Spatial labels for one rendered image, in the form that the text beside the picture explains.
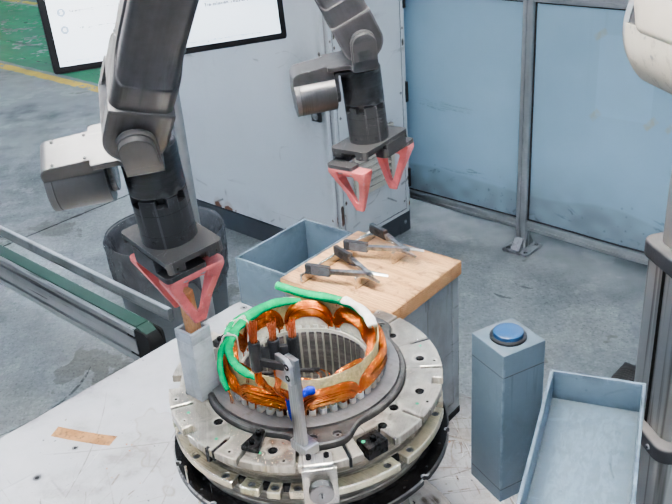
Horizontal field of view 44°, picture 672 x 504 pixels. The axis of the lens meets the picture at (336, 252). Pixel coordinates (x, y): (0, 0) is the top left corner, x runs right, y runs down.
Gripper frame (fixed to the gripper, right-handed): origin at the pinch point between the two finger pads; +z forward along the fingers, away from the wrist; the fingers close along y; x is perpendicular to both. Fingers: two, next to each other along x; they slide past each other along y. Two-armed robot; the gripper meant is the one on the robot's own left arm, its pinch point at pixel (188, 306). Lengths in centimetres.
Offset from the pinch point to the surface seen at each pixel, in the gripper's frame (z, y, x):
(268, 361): 0.0, 14.3, 0.5
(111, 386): 45, -52, 3
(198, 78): 69, -242, 133
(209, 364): 7.3, 1.5, 0.0
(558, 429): 20.2, 27.5, 28.6
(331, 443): 10.9, 17.9, 3.8
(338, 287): 17.4, -11.0, 27.8
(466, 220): 145, -160, 210
